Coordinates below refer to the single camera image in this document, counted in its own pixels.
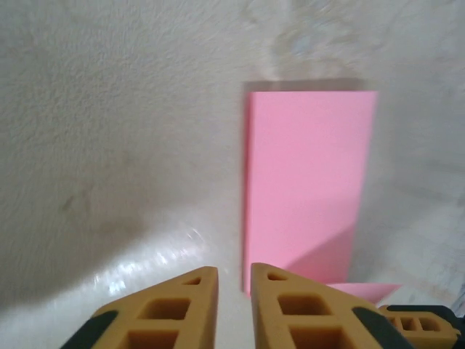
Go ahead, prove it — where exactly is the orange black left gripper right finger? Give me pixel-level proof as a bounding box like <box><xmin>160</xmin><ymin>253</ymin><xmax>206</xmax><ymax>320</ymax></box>
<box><xmin>251</xmin><ymin>262</ymin><xmax>419</xmax><ymax>349</ymax></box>

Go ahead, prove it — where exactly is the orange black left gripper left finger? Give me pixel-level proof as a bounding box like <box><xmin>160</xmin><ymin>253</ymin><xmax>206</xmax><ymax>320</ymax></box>
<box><xmin>63</xmin><ymin>266</ymin><xmax>221</xmax><ymax>349</ymax></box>

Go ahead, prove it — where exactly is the pink paper sheet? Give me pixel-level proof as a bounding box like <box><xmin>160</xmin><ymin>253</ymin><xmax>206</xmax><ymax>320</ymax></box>
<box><xmin>241</xmin><ymin>90</ymin><xmax>403</xmax><ymax>305</ymax></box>

